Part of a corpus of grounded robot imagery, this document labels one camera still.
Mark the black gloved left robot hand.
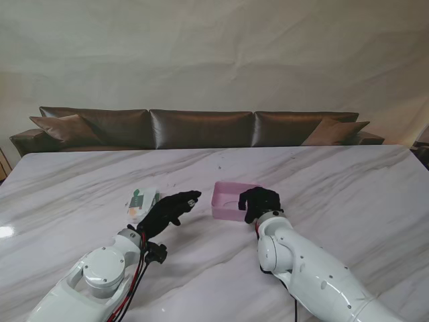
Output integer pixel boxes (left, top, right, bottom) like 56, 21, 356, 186
136, 190, 202, 241

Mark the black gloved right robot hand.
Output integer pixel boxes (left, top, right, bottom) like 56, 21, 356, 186
237, 186, 282, 225

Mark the pink tissue box cover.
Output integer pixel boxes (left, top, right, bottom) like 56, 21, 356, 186
210, 180, 265, 223

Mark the green white tissue pack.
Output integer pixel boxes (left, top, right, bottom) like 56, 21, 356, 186
126, 186, 161, 225

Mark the brown sofa back cushion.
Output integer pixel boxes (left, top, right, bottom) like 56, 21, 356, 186
253, 111, 359, 148
39, 106, 149, 149
149, 109, 254, 150

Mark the brown leather sofa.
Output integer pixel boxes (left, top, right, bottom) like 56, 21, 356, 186
9, 106, 385, 158

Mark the brown throw pillow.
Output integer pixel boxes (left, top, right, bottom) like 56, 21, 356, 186
301, 117, 371, 146
29, 114, 103, 144

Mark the dark furniture piece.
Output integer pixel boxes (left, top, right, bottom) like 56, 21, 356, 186
410, 125, 429, 168

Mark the wooden furniture piece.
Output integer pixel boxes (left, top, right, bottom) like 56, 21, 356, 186
0, 146, 9, 180

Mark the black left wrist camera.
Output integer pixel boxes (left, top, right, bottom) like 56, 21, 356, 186
145, 241, 168, 265

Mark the red black left arm cable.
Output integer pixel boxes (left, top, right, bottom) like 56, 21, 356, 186
107, 231, 151, 322

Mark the red black arm cable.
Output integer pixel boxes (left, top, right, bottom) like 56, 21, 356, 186
259, 264, 300, 322
107, 231, 151, 322

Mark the red black right arm cable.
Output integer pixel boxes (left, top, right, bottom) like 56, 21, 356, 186
259, 264, 300, 322

